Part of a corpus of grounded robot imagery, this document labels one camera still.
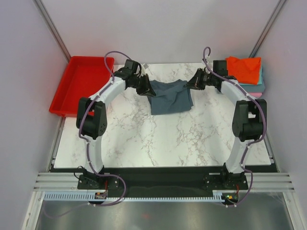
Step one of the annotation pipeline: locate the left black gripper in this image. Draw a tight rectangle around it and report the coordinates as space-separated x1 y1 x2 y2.
129 74 155 98

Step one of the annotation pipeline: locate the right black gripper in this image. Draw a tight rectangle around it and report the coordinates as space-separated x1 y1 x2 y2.
184 68 216 91

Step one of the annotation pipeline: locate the dark blue-grey t-shirt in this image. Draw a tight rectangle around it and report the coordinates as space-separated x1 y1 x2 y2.
148 80 194 115

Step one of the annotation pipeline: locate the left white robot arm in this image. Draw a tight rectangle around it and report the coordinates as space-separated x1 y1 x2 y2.
76 59 156 188

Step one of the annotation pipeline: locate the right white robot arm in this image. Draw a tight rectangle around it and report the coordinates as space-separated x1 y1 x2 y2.
186 61 267 189

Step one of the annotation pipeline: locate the folded orange t-shirt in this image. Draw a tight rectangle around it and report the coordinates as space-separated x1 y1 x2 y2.
225 56 261 85

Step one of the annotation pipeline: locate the folded pink t-shirt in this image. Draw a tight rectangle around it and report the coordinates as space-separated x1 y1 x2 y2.
249 92 262 98

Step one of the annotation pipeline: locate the folded teal t-shirt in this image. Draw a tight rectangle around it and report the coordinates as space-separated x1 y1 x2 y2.
239 65 263 86

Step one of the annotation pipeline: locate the folded grey-blue t-shirt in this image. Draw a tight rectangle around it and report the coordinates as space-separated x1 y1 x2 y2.
242 81 265 93

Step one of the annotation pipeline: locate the red plastic tray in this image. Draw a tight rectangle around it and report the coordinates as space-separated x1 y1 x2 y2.
49 56 115 117

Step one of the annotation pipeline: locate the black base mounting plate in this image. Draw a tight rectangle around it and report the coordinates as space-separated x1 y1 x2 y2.
77 166 248 196

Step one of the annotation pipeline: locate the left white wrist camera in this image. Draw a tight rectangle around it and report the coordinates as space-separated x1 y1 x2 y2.
141 63 149 74

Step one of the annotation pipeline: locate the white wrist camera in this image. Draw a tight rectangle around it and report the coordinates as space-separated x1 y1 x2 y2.
205 55 212 63
141 63 149 74

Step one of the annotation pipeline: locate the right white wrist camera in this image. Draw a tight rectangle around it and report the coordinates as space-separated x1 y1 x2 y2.
205 55 212 63

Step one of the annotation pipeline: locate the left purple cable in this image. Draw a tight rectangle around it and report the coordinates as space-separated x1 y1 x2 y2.
43 50 135 219

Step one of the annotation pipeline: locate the purple cable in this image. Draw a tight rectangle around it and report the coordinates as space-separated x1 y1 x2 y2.
43 50 135 219
202 46 267 207

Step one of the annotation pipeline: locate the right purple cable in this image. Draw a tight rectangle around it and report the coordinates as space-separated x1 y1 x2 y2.
202 46 267 207

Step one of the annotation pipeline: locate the aluminium extrusion rail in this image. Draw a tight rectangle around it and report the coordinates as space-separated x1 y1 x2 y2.
34 172 295 192

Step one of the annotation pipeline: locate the white slotted cable duct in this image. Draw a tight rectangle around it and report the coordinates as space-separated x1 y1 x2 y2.
43 190 238 202

